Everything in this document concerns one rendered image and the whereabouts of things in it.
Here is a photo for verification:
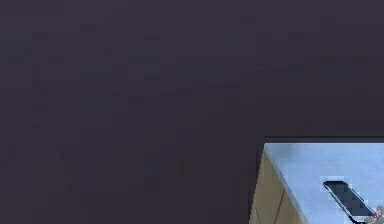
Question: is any tan cupboard with blue top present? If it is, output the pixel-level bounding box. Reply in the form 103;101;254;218
248;142;384;224

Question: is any black flat phone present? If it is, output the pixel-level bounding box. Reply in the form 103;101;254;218
322;180;376;224

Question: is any small purple grey object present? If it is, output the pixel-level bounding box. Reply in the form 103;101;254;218
372;204;384;224

